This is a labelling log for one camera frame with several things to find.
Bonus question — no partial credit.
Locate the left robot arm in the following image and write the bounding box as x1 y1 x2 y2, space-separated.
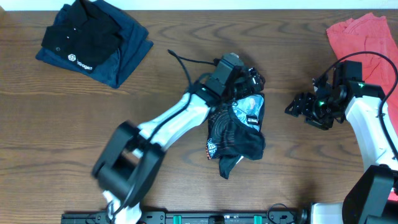
92 66 265 223

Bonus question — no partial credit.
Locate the folded black polo shirt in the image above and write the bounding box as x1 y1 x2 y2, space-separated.
42 0 122 73

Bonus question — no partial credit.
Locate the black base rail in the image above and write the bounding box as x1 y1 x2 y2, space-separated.
61 210 312 224

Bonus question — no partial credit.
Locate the right black cable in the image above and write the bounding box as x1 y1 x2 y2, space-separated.
313 51 398 159

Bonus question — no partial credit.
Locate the black printed cycling jersey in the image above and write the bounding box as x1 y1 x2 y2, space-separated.
205 93 266 179

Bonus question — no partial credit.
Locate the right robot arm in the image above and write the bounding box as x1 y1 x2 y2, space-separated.
285 81 397 223

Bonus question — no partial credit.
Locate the folded navy blue shirt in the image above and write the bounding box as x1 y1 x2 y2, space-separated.
35 1 153 88

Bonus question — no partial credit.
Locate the left black cable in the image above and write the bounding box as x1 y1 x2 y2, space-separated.
108 49 218 218

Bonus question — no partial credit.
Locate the black cable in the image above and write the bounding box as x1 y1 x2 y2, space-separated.
313 51 398 159
108 49 218 218

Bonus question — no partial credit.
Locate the red t-shirt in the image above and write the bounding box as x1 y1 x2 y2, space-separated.
326 12 398 202

